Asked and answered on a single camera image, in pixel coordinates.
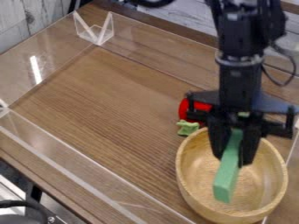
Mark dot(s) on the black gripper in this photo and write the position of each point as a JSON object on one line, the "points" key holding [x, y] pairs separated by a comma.
{"points": [[241, 106]]}

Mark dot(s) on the long green block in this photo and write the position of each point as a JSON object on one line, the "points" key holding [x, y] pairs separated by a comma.
{"points": [[227, 173]]}

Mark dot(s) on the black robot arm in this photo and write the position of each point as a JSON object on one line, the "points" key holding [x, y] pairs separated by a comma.
{"points": [[248, 28]]}

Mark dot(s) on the brown wooden bowl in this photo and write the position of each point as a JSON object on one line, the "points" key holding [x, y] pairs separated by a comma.
{"points": [[260, 187]]}

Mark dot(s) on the red plush strawberry toy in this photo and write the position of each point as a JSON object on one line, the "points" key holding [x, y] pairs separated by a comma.
{"points": [[189, 125]]}

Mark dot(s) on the black metal table frame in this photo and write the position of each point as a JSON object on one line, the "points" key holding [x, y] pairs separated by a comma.
{"points": [[25, 204]]}

